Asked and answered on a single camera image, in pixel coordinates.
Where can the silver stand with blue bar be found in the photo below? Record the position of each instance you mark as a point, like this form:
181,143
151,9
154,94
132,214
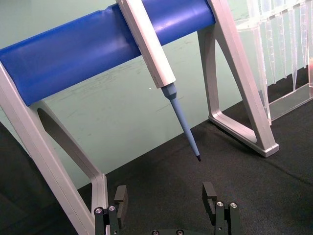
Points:
73,54

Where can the white pipette with blue shaft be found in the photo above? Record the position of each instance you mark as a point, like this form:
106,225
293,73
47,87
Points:
156,56

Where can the pale green wall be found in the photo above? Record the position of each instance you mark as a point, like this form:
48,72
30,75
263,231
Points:
115,105

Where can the black table cloth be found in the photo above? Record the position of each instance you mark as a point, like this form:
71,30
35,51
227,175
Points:
185,186

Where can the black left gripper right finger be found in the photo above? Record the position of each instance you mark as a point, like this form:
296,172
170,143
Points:
209,195

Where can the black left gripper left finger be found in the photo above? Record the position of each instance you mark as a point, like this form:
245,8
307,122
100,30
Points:
120,195

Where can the clear plastic tip rack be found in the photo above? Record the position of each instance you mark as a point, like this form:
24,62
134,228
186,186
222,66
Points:
288,98

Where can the clear pipette tip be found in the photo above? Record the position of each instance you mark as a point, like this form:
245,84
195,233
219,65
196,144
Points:
284,49
271,51
294,56
304,39

